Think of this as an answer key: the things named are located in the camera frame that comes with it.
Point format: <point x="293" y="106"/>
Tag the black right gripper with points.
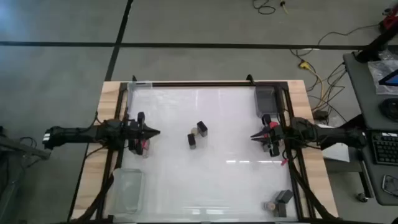
<point x="275" y="137"/>

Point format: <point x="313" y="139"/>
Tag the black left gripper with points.
<point x="135" y="132"/>

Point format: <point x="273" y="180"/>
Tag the cork-topped glass saffron jar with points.
<point x="194" y="131"/>
<point x="269" y="206"/>

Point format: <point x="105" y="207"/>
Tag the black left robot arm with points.
<point x="77" y="134"/>

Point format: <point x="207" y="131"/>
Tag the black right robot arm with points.
<point x="329" y="135"/>

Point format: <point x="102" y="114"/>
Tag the small red tag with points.
<point x="284" y="162"/>

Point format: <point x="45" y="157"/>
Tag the dark grey plastic bin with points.
<point x="265" y="101"/>

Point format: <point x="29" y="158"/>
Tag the white paper sheet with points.
<point x="337" y="154"/>

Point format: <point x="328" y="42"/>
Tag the black desk leg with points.
<point x="354" y="122"/>

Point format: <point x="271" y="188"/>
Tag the grey office desk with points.
<point x="360" y="93"/>

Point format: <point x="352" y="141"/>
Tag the desk caster wheel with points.
<point x="361" y="197"/>

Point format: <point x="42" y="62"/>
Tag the black keyboard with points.
<point x="385" y="147"/>

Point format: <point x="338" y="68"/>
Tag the grey metal stand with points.
<point x="18" y="147"/>

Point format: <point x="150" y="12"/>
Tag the clear plastic bag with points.
<point x="377" y="68"/>

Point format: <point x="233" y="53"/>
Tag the blue-screen tablet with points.
<point x="392" y="80"/>

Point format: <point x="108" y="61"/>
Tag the black monitor pole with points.
<point x="373" y="48"/>

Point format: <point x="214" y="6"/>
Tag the red tool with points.
<point x="391" y="21"/>

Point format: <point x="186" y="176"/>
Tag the black frame clamp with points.
<point x="250" y="79"/>
<point x="134" y="78"/>

